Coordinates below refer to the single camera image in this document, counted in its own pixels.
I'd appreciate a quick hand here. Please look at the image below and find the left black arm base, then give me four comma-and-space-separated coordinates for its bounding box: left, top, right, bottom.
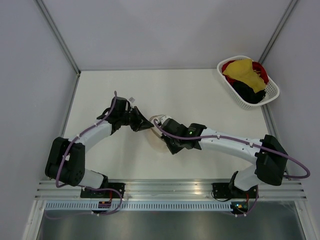
80, 182, 126, 199

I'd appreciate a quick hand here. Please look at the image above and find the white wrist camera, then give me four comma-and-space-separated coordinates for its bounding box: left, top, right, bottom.
128, 97, 136, 106
160, 115, 172, 124

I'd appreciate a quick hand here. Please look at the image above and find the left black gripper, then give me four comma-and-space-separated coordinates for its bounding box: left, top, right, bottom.
119, 106, 154, 132

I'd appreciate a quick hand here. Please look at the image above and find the black garment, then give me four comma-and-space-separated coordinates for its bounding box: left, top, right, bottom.
232, 80, 266, 104

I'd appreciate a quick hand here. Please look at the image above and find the left aluminium frame post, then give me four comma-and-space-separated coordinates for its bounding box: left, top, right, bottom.
34, 0, 81, 77

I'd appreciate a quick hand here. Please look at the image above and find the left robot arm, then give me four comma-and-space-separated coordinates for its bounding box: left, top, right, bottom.
45, 96, 154, 198

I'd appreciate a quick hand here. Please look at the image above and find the purple cable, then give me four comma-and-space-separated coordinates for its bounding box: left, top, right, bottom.
153, 118, 311, 221
44, 90, 123, 220

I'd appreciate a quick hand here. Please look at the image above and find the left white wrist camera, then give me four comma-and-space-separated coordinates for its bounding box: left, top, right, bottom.
128, 97, 136, 106

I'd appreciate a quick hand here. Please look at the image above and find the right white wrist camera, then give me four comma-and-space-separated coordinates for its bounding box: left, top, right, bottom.
160, 115, 172, 124

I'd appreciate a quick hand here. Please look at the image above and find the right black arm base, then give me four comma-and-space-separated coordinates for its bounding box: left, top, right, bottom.
211, 182, 241, 202

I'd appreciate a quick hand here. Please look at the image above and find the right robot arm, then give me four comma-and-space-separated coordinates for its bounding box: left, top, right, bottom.
153, 116, 288, 198

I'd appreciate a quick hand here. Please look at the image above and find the right aluminium frame post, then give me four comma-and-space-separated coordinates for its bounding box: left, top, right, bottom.
258, 0, 300, 64

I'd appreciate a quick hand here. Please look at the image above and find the white slotted cable duct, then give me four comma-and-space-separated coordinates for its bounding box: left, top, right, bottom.
43, 201, 258, 211

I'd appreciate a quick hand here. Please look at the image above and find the aluminium mounting rail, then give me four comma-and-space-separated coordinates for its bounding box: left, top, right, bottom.
34, 179, 307, 202

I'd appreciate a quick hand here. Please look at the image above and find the white plastic basket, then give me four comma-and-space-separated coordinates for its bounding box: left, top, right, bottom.
216, 55, 280, 110

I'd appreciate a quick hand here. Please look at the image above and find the cream mesh laundry bag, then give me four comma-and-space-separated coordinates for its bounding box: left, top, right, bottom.
146, 114, 169, 153

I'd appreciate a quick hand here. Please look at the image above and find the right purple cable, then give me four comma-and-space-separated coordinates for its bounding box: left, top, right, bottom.
153, 118, 311, 221

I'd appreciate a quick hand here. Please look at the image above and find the aluminium frame post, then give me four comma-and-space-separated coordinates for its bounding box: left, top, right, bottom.
34, 0, 81, 77
258, 0, 300, 64

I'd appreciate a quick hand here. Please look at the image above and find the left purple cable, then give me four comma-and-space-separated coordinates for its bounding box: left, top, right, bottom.
44, 90, 123, 220

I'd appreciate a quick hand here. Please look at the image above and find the yellow garment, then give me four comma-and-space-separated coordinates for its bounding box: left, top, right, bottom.
222, 58, 266, 93

